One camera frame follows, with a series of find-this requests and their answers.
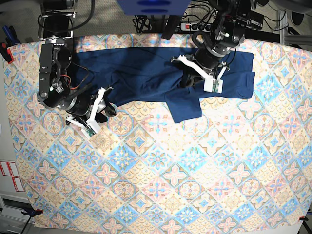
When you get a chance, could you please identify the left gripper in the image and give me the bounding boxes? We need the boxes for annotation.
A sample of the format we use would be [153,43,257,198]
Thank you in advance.
[170,47,230,80]

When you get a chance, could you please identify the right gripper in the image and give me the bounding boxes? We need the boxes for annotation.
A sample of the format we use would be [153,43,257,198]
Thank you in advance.
[66,86,114,128]

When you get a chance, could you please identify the blue long-sleeve T-shirt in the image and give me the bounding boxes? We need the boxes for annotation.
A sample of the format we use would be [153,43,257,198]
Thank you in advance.
[72,46,256,124]

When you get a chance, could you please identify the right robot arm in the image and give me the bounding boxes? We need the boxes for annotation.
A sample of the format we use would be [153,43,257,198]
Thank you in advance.
[37,0,116,129]

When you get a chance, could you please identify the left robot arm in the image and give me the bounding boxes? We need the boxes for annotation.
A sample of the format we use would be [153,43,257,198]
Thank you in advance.
[171,0,255,81]

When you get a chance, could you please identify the white power strip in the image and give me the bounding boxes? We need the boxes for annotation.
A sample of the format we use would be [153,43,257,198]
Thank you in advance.
[180,22,212,32]

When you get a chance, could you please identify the red black clamp left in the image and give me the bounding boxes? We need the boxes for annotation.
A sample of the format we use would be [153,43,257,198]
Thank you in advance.
[0,42,14,64]

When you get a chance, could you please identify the red white label stickers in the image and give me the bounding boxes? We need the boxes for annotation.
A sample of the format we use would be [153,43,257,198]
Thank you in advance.
[0,160,24,192]

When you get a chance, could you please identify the blue clamp upper left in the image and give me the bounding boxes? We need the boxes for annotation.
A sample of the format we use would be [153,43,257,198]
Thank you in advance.
[2,25,21,46]

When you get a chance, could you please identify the blue clamp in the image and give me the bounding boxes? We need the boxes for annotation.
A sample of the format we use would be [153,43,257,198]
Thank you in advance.
[2,25,21,46]
[21,208,43,217]

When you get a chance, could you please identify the patterned tile tablecloth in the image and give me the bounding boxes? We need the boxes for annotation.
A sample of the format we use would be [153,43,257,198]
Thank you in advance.
[3,40,312,234]

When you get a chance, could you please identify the blue clamp lower left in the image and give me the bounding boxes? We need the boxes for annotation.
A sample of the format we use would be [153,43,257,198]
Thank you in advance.
[21,208,43,217]

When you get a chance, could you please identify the orange clamp lower right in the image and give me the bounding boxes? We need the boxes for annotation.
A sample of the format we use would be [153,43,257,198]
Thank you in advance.
[299,216,309,221]

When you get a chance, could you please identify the dark red black post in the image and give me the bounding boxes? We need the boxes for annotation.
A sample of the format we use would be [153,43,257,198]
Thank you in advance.
[161,15,182,40]

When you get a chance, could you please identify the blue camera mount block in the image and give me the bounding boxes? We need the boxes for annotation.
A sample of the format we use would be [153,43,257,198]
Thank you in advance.
[117,0,191,15]

